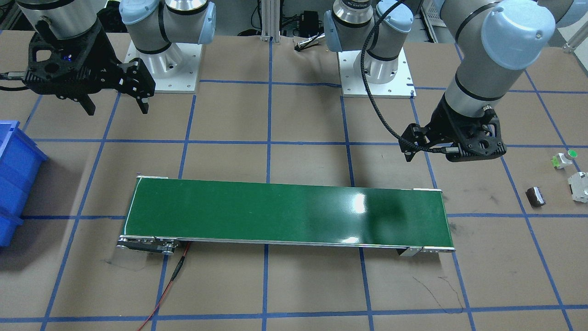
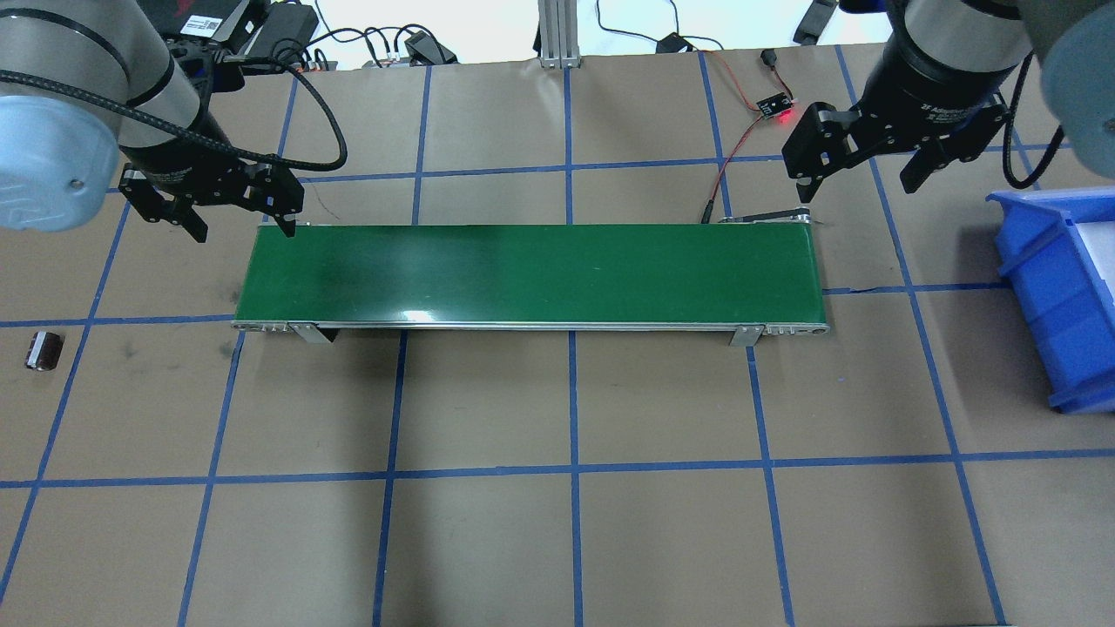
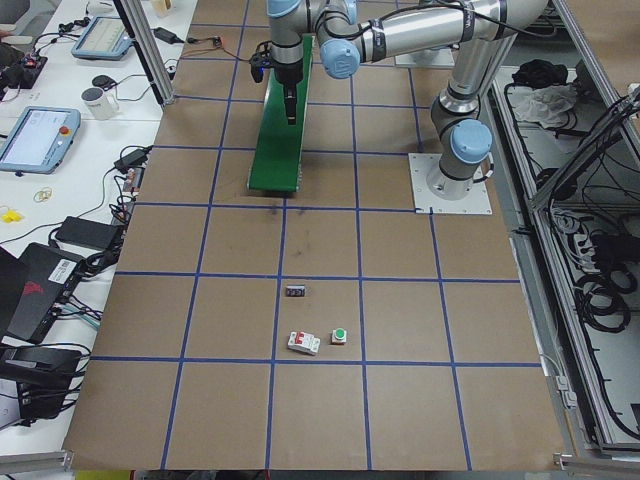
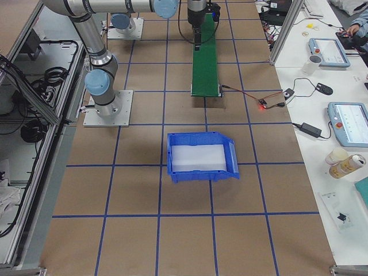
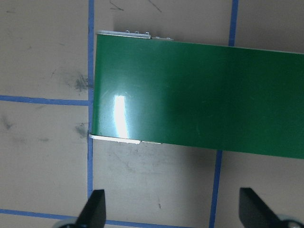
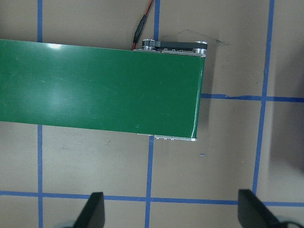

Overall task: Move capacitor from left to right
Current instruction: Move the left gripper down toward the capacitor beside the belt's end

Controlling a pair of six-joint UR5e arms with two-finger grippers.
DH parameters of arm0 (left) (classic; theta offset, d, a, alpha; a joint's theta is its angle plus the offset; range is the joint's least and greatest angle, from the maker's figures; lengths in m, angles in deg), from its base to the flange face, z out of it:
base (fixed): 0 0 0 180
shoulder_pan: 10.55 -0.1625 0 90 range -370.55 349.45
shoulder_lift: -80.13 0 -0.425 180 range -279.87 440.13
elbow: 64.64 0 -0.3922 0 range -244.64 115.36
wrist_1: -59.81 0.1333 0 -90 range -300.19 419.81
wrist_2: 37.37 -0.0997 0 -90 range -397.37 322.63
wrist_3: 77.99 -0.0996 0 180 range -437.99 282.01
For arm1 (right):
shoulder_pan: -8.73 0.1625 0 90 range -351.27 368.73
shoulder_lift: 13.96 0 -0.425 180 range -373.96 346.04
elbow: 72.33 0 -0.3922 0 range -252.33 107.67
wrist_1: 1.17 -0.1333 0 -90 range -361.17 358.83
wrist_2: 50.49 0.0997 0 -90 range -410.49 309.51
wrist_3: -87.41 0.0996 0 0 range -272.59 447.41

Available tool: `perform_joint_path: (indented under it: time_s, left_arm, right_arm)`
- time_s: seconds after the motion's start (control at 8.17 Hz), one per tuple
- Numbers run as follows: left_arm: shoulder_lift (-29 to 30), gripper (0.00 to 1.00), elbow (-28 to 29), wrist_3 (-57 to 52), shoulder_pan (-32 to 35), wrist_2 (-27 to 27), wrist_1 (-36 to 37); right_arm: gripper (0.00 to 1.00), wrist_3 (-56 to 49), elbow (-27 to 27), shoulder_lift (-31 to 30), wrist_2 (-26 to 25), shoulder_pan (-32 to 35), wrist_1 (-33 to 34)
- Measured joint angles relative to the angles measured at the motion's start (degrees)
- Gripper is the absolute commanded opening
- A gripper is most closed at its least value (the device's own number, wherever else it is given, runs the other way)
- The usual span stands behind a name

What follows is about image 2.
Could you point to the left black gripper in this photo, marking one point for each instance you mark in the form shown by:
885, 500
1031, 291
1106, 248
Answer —
180, 155

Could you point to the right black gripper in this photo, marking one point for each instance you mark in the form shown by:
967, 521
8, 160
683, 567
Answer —
925, 84

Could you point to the black cylindrical capacitor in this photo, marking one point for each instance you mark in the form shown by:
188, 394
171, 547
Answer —
44, 351

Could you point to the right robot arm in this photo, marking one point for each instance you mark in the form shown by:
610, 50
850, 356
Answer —
934, 92

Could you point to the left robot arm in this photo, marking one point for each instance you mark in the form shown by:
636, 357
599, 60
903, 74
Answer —
117, 93

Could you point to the small sensor board red led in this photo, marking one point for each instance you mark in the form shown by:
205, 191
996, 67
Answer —
776, 107

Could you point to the green conveyor belt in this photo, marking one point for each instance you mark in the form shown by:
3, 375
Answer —
749, 279

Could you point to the blue plastic bin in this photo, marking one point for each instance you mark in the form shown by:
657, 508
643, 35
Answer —
1055, 248

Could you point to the black power adapter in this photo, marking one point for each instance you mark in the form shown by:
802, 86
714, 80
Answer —
424, 50

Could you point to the aluminium frame post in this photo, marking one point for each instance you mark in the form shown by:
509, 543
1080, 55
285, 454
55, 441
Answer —
557, 35

